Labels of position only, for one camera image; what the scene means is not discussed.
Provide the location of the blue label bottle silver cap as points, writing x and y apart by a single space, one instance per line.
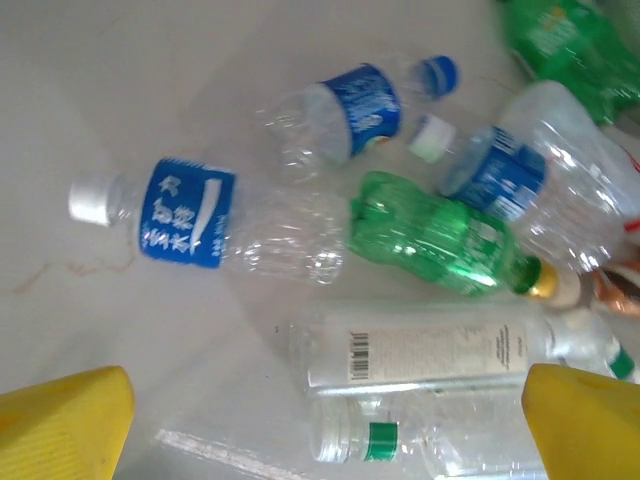
185 215

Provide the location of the clear bottle green band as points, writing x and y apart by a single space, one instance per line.
382 440

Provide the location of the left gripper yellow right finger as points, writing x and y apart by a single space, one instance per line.
590 430

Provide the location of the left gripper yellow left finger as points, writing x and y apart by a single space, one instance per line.
60 430

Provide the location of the clear bottle barcode label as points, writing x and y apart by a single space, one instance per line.
425 350

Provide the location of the clear square plastic bottle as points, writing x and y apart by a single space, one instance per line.
225 450

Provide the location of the clear bottle red cap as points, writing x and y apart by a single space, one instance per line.
634 225

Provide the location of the green bottle yellow cap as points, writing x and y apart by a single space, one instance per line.
440 235
565 40

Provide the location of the copper brown label bottle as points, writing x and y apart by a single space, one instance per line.
620 295

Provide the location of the blue label bottle white cap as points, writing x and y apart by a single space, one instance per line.
500 175

